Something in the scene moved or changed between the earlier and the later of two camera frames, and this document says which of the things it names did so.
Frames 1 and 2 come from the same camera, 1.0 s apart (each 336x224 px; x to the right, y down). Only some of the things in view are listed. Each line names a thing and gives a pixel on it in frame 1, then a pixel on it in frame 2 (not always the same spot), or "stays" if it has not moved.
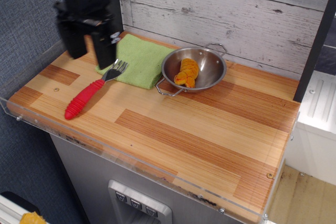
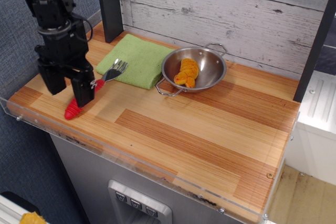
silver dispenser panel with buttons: (134, 208) stays
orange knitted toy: (188, 73) stays
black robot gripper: (87, 4) to (65, 45)
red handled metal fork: (80, 101) stays
